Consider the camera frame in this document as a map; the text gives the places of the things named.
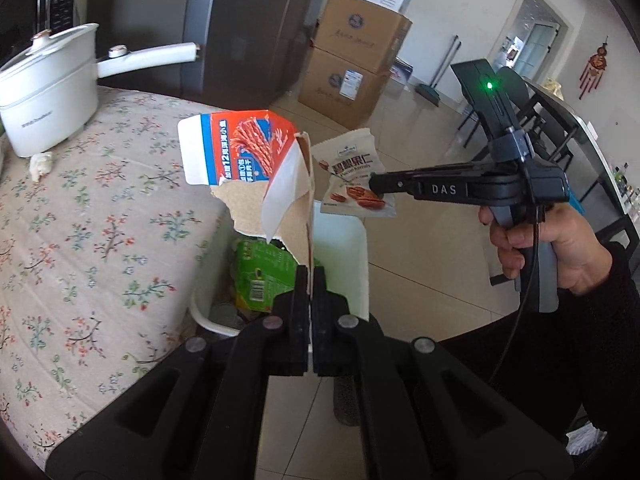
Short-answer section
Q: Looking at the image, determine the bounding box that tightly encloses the black cable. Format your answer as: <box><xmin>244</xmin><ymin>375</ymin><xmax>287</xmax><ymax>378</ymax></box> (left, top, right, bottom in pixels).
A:
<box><xmin>487</xmin><ymin>200</ymin><xmax>543</xmax><ymax>386</ymax></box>

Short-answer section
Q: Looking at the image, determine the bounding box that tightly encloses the red wall ornament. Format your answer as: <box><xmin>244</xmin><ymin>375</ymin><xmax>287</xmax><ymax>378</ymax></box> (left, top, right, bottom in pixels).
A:
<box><xmin>579</xmin><ymin>36</ymin><xmax>610</xmax><ymax>101</ymax></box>

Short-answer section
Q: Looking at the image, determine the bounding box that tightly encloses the white trash bin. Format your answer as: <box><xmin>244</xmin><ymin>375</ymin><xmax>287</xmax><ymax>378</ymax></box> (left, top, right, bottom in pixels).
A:
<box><xmin>190</xmin><ymin>200</ymin><xmax>371</xmax><ymax>338</ymax></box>

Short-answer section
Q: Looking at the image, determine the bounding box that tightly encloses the floral tablecloth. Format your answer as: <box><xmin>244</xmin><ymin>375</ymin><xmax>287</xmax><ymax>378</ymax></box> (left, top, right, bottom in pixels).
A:
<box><xmin>0</xmin><ymin>85</ymin><xmax>241</xmax><ymax>461</ymax></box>

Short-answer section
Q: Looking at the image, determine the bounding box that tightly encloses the person's right hand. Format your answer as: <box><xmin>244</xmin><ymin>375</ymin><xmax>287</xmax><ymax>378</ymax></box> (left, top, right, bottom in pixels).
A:
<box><xmin>478</xmin><ymin>204</ymin><xmax>615</xmax><ymax>292</ymax></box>

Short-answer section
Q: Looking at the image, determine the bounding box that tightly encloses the white nut snack packet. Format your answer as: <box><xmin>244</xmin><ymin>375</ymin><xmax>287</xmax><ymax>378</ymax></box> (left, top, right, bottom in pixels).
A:
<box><xmin>311</xmin><ymin>127</ymin><xmax>396</xmax><ymax>218</ymax></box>

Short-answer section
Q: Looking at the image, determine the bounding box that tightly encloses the small crumpled white tissue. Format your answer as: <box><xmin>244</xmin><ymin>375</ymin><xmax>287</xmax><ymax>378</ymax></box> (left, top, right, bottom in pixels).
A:
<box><xmin>29</xmin><ymin>151</ymin><xmax>55</xmax><ymax>182</ymax></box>

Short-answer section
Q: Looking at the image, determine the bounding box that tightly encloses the plain cardboard box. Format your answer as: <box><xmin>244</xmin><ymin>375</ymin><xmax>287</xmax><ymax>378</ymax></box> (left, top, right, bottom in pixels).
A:
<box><xmin>310</xmin><ymin>0</ymin><xmax>413</xmax><ymax>73</ymax></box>

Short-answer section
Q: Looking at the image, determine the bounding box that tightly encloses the grey steel refrigerator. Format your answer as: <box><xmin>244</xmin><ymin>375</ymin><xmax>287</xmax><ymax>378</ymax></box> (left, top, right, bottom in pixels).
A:
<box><xmin>107</xmin><ymin>0</ymin><xmax>351</xmax><ymax>111</ymax></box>

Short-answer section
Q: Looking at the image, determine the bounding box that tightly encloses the orange and blue carton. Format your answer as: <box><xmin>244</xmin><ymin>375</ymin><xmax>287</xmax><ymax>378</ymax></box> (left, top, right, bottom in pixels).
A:
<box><xmin>177</xmin><ymin>109</ymin><xmax>316</xmax><ymax>267</ymax></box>

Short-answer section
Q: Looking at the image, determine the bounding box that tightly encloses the white electric pot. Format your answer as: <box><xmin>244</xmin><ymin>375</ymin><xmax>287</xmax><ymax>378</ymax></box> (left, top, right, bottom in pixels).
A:
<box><xmin>0</xmin><ymin>40</ymin><xmax>201</xmax><ymax>158</ymax></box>

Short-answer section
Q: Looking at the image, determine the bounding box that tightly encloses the cardboard box with label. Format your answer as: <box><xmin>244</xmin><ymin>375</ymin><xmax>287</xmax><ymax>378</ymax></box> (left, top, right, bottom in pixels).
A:
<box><xmin>298</xmin><ymin>47</ymin><xmax>393</xmax><ymax>130</ymax></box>

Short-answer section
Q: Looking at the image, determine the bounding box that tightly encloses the glass door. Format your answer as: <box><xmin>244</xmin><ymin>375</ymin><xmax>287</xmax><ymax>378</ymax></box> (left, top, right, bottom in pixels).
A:
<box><xmin>492</xmin><ymin>0</ymin><xmax>571</xmax><ymax>78</ymax></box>

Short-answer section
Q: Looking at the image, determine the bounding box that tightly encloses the green snack bag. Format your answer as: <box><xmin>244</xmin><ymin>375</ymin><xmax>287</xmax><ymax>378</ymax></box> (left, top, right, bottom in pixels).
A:
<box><xmin>232</xmin><ymin>239</ymin><xmax>301</xmax><ymax>313</ymax></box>

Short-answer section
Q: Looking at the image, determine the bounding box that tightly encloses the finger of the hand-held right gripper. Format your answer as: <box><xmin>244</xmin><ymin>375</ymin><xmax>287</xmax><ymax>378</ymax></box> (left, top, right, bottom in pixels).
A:
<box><xmin>369</xmin><ymin>161</ymin><xmax>483</xmax><ymax>207</ymax></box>

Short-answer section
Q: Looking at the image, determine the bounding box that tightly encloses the person's right forearm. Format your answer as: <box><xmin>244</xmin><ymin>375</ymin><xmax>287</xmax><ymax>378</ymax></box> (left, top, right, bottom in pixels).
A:
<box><xmin>440</xmin><ymin>242</ymin><xmax>640</xmax><ymax>436</ymax></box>

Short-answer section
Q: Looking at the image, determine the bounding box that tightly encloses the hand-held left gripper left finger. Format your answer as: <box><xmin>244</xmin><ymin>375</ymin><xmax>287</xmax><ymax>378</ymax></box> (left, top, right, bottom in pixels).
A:
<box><xmin>45</xmin><ymin>265</ymin><xmax>311</xmax><ymax>480</ymax></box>

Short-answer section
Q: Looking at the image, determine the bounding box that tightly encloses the white pot lid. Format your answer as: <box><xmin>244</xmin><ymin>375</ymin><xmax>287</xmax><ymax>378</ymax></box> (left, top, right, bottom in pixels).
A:
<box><xmin>0</xmin><ymin>22</ymin><xmax>99</xmax><ymax>78</ymax></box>

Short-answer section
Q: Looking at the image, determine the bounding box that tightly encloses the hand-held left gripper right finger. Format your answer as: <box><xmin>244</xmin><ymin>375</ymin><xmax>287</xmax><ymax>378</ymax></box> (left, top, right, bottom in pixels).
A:
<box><xmin>311</xmin><ymin>265</ymin><xmax>576</xmax><ymax>480</ymax></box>

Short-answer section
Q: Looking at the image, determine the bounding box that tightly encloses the green broom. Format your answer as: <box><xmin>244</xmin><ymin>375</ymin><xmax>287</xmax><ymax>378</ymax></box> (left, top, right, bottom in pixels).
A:
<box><xmin>415</xmin><ymin>35</ymin><xmax>461</xmax><ymax>107</ymax></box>

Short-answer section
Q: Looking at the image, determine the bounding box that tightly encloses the dark dining table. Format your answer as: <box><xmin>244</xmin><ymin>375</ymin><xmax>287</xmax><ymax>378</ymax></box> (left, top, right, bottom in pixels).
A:
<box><xmin>522</xmin><ymin>77</ymin><xmax>640</xmax><ymax>241</ymax></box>

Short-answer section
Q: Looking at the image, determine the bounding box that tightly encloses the row of small bottles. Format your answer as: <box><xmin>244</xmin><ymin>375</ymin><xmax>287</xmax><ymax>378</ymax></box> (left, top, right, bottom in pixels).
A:
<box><xmin>612</xmin><ymin>162</ymin><xmax>640</xmax><ymax>221</ymax></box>

